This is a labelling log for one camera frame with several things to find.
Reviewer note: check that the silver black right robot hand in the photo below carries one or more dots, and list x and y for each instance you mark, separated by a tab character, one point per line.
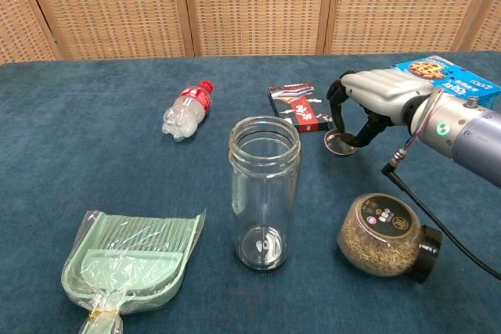
383	85

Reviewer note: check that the small metal strainer lid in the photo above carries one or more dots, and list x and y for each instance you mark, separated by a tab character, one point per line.
340	149

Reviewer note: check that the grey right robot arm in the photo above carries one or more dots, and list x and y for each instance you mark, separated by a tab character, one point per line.
469	130

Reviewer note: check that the clear glass jar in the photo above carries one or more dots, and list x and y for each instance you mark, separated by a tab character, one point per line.
264	193

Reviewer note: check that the blue cookie box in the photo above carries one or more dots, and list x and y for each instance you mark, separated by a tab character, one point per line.
462	83

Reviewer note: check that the woven folding screen panel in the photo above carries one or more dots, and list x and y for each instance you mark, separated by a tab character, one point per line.
113	5
489	17
254	5
15	17
399	5

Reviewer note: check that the black red snack packet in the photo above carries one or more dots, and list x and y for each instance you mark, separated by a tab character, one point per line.
301	109

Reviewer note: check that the spice jar black lid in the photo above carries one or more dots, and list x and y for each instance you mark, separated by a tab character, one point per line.
375	244

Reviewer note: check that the plastic cola bottle red cap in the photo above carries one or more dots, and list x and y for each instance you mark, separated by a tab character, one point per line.
184	115

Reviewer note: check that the blue velvet table cover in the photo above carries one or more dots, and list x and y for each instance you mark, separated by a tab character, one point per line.
98	154

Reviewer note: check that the green dustpan in plastic wrap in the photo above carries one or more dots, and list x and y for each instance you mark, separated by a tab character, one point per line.
129	263

